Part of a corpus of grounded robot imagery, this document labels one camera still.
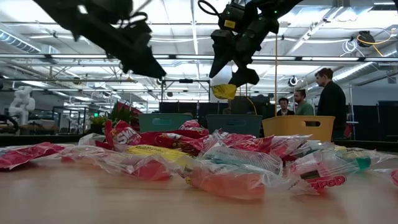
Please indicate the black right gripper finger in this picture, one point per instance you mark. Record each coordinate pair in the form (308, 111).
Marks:
(245, 77)
(222, 49)

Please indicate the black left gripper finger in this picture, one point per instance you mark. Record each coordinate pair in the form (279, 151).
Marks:
(146, 67)

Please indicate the yellow Sour Patch candy bag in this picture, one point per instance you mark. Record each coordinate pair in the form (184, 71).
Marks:
(224, 91)
(155, 152)

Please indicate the slate blue plastic bin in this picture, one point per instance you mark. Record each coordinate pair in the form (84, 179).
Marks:
(234, 124)

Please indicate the light teal plastic bin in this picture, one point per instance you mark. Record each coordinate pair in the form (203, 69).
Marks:
(164, 123)

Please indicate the yellow plastic bin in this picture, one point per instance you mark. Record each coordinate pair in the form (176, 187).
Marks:
(295, 127)

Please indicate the red Skittles candy bag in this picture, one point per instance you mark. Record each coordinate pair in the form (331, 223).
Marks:
(233, 139)
(25, 154)
(174, 140)
(191, 125)
(124, 135)

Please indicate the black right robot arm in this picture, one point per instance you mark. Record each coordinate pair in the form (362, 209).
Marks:
(273, 6)

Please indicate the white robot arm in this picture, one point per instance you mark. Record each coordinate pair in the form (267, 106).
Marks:
(21, 102)

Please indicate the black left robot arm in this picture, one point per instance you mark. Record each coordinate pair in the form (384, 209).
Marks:
(71, 12)

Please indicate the dark monitor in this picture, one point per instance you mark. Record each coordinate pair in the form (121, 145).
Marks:
(248, 105)

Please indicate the person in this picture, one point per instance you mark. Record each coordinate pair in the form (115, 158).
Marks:
(304, 107)
(332, 102)
(284, 107)

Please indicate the potted succulent plant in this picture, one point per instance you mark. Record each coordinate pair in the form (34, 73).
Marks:
(122, 113)

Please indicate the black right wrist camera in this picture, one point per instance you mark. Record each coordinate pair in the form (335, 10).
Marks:
(231, 18)

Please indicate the black gantry frame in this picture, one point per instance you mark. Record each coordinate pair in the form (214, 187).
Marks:
(186, 81)

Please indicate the black workstation frame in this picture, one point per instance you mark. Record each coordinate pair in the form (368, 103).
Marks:
(71, 119)

